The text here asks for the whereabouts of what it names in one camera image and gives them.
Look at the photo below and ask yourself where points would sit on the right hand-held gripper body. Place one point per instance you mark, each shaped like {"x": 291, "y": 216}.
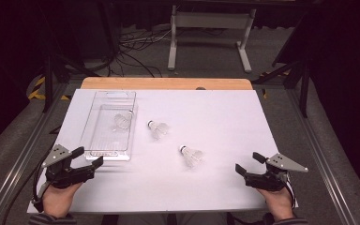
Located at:
{"x": 267, "y": 182}

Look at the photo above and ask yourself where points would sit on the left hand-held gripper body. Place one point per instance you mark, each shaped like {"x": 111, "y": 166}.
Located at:
{"x": 62, "y": 176}

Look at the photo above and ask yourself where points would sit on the clear plastic bin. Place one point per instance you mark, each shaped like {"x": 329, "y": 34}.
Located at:
{"x": 106, "y": 140}

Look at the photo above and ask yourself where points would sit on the white feather shuttlecock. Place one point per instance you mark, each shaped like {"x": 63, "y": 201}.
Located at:
{"x": 122, "y": 121}
{"x": 158, "y": 129}
{"x": 192, "y": 155}

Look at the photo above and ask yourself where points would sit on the person's left hand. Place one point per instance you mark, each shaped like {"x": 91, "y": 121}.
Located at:
{"x": 58, "y": 200}

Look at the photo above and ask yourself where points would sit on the person's right hand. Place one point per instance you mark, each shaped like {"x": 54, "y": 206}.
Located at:
{"x": 278, "y": 203}

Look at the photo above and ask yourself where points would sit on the white table cover sheet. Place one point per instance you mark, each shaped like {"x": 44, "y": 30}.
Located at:
{"x": 215, "y": 125}

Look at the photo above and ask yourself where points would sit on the yellow black hazard tape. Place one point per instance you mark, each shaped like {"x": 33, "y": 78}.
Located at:
{"x": 37, "y": 93}

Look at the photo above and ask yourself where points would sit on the black tripod stand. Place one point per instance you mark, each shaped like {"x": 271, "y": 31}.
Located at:
{"x": 47, "y": 84}

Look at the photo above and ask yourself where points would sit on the black metal stand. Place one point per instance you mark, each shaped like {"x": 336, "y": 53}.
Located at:
{"x": 304, "y": 93}

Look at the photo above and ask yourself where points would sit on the wooden table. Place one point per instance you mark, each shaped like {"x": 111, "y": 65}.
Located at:
{"x": 137, "y": 83}

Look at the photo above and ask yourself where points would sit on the aluminium floor rail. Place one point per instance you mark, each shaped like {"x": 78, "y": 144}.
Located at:
{"x": 318, "y": 150}
{"x": 22, "y": 156}

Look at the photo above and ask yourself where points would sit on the white metal stand frame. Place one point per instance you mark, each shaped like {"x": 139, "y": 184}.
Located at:
{"x": 212, "y": 20}

